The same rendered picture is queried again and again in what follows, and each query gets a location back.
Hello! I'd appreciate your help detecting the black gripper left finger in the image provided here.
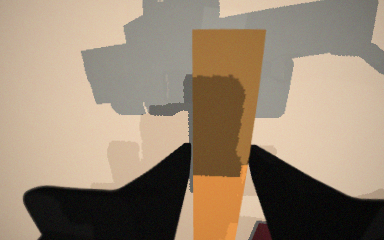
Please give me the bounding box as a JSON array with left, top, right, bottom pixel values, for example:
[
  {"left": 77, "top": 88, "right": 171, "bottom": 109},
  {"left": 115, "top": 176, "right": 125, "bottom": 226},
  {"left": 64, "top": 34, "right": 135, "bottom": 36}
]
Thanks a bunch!
[{"left": 23, "top": 143, "right": 191, "bottom": 240}]

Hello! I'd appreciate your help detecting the red rectangular block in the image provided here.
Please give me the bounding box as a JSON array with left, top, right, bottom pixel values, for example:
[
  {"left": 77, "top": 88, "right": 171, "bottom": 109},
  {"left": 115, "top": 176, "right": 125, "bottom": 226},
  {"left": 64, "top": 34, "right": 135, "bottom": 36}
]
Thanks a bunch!
[{"left": 252, "top": 223, "right": 272, "bottom": 240}]

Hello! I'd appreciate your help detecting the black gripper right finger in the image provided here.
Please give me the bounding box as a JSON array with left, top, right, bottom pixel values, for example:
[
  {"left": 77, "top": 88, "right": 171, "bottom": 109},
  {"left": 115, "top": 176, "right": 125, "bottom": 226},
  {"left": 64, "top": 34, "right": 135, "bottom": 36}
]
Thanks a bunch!
[{"left": 248, "top": 145, "right": 384, "bottom": 240}]

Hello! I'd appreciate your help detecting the orange bar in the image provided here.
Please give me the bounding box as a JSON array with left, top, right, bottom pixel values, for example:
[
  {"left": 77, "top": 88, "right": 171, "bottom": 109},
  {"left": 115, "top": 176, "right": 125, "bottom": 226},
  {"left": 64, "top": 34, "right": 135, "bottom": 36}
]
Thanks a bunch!
[{"left": 192, "top": 29, "right": 266, "bottom": 240}]

